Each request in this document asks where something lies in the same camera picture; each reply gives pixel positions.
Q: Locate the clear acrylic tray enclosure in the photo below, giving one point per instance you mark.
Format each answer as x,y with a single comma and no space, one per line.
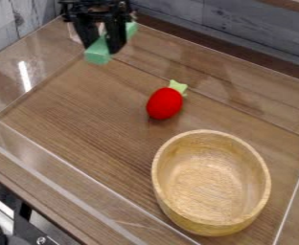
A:
77,140

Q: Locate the clear acrylic corner bracket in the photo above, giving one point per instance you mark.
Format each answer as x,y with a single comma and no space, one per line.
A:
73,35

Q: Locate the green rectangular block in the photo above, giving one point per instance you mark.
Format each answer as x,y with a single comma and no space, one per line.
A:
97,53

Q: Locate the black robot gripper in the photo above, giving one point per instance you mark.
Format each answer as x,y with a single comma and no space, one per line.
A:
84,12

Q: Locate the red plush strawberry toy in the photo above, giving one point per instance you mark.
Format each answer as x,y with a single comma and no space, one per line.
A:
165,101

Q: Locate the brown wooden bowl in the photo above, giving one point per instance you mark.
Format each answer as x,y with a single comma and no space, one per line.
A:
211,182

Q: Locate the black metal table frame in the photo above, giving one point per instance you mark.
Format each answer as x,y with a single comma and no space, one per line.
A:
25,230

